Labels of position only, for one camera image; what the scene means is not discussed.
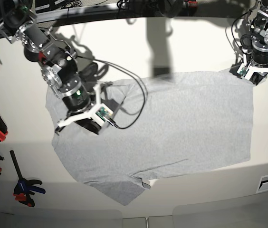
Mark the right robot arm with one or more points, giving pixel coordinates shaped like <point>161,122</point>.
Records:
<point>58,65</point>

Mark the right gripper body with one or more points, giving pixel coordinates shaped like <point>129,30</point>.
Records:
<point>81,100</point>

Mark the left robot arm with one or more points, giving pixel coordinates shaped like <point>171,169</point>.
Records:
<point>253,45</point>

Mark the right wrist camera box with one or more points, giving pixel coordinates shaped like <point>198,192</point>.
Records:
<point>101,114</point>

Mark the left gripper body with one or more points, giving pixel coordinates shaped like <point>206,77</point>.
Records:
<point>255,63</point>

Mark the blue black bar clamp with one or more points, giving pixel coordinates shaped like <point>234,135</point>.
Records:
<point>24,188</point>

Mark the grey T-shirt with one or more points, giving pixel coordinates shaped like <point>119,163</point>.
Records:
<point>190,122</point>

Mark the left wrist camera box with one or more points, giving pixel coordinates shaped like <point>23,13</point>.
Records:
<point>242,70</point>

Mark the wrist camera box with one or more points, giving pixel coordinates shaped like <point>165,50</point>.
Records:
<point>242,70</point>
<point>101,114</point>

